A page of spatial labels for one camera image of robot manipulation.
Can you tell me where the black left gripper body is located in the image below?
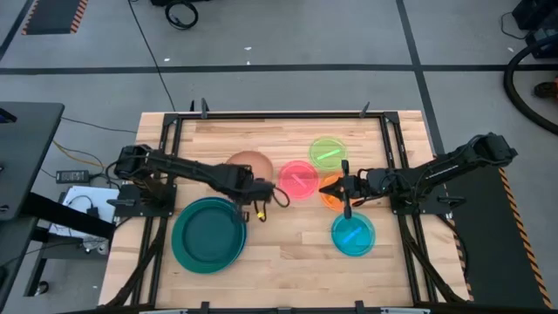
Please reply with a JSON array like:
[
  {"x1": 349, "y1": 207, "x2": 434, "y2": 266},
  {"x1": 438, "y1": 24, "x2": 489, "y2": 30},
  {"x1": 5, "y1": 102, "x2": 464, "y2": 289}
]
[{"x1": 217, "y1": 166, "x2": 277, "y2": 207}]

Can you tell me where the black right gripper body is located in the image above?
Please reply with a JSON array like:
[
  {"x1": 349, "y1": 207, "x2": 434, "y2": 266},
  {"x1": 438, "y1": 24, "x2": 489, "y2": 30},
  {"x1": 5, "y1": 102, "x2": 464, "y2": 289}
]
[{"x1": 341, "y1": 159, "x2": 387, "y2": 220}]

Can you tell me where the orange translucent plate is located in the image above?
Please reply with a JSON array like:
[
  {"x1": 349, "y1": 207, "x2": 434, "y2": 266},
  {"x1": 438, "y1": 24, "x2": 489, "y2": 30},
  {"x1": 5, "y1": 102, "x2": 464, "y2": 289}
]
[{"x1": 318, "y1": 170, "x2": 350, "y2": 214}]

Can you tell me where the brown plastic plate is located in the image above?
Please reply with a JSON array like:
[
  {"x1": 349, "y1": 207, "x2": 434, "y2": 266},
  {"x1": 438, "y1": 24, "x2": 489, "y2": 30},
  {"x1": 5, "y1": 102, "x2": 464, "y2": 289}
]
[{"x1": 225, "y1": 150, "x2": 276, "y2": 182}]

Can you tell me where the green translucent plate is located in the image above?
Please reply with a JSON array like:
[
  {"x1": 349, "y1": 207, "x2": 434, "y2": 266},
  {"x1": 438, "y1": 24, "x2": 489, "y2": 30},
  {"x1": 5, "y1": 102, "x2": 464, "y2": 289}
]
[{"x1": 308, "y1": 135, "x2": 349, "y2": 173}]

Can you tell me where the large dark green plate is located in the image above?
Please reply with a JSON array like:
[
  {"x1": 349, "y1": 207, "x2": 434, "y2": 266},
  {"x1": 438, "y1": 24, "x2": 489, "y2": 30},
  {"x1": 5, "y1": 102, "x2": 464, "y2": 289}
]
[{"x1": 170, "y1": 196, "x2": 246, "y2": 276}]

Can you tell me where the large blue plate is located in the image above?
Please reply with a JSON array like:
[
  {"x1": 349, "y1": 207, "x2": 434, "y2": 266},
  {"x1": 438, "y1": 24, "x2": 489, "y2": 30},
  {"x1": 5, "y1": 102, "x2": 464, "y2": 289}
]
[{"x1": 217, "y1": 199, "x2": 248, "y2": 268}]

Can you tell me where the pink translucent plate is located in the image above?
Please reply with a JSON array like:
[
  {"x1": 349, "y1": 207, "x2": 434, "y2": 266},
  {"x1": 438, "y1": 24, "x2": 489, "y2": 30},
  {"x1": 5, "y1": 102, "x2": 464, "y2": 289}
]
[{"x1": 277, "y1": 160, "x2": 321, "y2": 201}]

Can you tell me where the cyan translucent plate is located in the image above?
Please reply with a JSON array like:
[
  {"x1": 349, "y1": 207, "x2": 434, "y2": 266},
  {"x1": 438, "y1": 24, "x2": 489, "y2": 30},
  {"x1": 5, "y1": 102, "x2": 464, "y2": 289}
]
[{"x1": 330, "y1": 211, "x2": 378, "y2": 258}]

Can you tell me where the large hazard striped mat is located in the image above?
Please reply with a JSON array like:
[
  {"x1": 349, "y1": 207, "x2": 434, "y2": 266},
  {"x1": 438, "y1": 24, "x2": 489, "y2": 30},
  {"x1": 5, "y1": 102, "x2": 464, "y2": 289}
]
[{"x1": 443, "y1": 164, "x2": 555, "y2": 311}]

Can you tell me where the black power adapter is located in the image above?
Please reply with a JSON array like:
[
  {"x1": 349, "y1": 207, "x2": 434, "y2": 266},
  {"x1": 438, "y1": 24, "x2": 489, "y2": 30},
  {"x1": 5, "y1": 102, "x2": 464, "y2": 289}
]
[{"x1": 55, "y1": 169, "x2": 91, "y2": 185}]

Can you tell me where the person's shoe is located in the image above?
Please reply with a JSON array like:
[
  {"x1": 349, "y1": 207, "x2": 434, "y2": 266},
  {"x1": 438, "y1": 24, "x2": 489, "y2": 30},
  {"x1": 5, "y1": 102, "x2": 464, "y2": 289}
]
[{"x1": 533, "y1": 79, "x2": 558, "y2": 100}]

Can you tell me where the black desk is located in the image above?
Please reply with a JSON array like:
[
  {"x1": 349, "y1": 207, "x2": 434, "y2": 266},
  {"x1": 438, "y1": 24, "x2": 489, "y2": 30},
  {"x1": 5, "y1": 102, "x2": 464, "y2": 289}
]
[{"x1": 0, "y1": 101, "x2": 117, "y2": 314}]

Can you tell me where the small hazard striped mat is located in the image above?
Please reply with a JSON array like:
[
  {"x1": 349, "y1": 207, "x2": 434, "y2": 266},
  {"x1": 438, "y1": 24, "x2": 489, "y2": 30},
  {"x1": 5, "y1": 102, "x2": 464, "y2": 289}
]
[{"x1": 20, "y1": 0, "x2": 89, "y2": 36}]

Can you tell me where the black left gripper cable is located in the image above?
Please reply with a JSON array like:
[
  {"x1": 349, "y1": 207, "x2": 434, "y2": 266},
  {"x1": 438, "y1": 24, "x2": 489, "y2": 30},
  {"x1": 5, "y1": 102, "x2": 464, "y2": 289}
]
[{"x1": 260, "y1": 185, "x2": 292, "y2": 210}]

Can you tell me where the black aluminium table frame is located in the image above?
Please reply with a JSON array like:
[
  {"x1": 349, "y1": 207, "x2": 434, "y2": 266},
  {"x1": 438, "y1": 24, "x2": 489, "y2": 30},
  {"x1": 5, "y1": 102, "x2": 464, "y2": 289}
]
[{"x1": 103, "y1": 98, "x2": 471, "y2": 314}]

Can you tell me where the long black floor cable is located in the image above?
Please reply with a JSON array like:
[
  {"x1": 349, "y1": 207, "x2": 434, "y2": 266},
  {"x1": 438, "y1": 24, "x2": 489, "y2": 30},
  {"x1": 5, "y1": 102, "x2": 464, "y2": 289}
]
[{"x1": 127, "y1": 0, "x2": 177, "y2": 113}]

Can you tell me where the yellow floor cable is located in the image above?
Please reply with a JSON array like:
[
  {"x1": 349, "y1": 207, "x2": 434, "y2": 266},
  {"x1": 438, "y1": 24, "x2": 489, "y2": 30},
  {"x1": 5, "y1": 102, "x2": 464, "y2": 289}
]
[{"x1": 51, "y1": 139, "x2": 106, "y2": 172}]

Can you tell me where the thick black hose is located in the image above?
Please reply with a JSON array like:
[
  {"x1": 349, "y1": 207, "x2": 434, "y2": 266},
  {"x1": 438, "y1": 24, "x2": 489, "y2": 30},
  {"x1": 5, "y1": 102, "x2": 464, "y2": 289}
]
[{"x1": 502, "y1": 33, "x2": 558, "y2": 137}]

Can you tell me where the coiled black cable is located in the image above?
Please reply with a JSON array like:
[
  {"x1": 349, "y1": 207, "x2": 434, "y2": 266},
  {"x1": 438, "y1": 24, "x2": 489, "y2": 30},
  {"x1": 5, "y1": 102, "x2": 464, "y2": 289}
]
[{"x1": 164, "y1": 0, "x2": 200, "y2": 31}]

